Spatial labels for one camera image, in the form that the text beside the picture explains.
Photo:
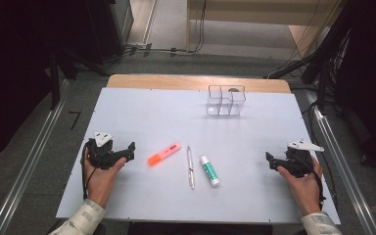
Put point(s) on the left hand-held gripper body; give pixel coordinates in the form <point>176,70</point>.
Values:
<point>102,153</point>

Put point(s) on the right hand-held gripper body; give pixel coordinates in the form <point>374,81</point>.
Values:
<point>298,160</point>

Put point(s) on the orange highlighter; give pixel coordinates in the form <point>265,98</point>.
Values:
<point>163,154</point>

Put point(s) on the white green glue stick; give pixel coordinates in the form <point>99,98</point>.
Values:
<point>209,170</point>

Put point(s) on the clear ballpoint pen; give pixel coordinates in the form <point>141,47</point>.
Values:
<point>191,168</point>

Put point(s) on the clear acrylic organizer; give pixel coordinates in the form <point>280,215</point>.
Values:
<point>225,101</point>

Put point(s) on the person's left hand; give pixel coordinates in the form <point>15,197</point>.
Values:
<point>102,182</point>

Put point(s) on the person's right hand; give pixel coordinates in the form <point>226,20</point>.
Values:
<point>303,192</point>

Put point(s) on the black metal stand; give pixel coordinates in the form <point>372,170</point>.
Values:
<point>55,78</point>

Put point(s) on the black tripod stand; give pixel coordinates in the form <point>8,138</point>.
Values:
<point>319,62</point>

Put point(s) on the dark cabinet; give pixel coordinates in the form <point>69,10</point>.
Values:
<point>111,29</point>

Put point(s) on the light wooden furniture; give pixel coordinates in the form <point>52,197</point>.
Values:
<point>241,13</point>

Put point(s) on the metal floor rail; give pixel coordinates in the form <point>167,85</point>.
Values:
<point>29,160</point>
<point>342,163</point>

